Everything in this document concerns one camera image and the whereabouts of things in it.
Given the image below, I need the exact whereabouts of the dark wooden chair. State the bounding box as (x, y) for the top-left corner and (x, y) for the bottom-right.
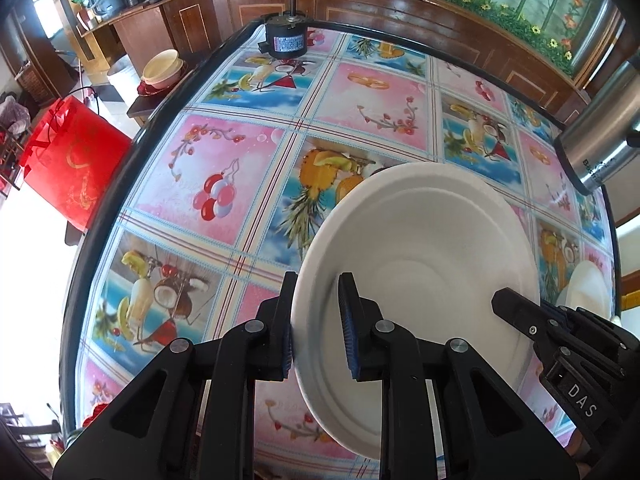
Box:
(0, 402), (61, 461)

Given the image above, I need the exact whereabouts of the wicker basket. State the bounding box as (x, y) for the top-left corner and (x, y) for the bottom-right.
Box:
(15, 60), (56, 103)

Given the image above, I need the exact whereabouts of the white bowl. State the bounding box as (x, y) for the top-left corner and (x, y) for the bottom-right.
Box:
(141, 49), (182, 86)

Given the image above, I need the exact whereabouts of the cream embossed plate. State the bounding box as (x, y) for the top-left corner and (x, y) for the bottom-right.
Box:
(556, 259), (615, 318)

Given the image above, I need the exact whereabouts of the printed plastic tablecloth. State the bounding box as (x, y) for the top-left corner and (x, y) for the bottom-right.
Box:
(75, 27), (618, 480)

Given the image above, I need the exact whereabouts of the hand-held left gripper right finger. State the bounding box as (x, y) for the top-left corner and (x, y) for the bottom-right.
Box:
(337, 272), (576, 480)

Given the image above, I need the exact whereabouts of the black electric motor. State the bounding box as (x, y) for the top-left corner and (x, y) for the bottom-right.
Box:
(257, 7), (308, 60)

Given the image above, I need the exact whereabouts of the stainless steel thermos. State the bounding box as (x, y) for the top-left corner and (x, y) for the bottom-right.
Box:
(552, 57), (640, 197)

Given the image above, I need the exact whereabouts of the red gift bag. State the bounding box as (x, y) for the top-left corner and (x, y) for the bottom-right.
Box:
(19, 96), (133, 231)

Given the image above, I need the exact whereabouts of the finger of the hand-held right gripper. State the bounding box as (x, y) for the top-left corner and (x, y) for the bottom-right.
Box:
(491, 287), (583, 376)
(542, 302), (640, 357)

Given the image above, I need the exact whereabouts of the wooden cabinet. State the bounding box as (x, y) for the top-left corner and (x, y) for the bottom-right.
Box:
(50, 0), (216, 76)

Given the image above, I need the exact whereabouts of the dark stool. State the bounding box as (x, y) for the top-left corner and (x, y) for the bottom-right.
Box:
(127, 57), (201, 121)

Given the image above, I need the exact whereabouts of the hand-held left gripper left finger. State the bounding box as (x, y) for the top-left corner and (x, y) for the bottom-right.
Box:
(52, 271), (298, 480)

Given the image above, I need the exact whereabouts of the white bucket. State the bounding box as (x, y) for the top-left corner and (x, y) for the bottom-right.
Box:
(106, 57), (146, 111)

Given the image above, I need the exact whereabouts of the white paper plate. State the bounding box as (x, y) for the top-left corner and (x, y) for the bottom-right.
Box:
(292, 162), (542, 461)

